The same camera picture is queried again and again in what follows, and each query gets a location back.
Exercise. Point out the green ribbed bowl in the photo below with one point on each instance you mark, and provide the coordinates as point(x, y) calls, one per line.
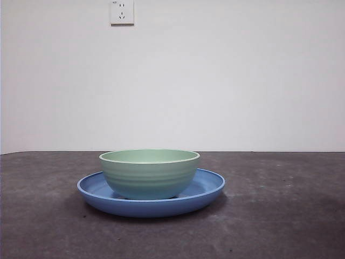
point(148, 180)

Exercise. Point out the blue round plate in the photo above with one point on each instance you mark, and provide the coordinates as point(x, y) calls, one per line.
point(148, 209)

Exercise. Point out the white wall socket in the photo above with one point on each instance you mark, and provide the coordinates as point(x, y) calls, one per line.
point(122, 13)

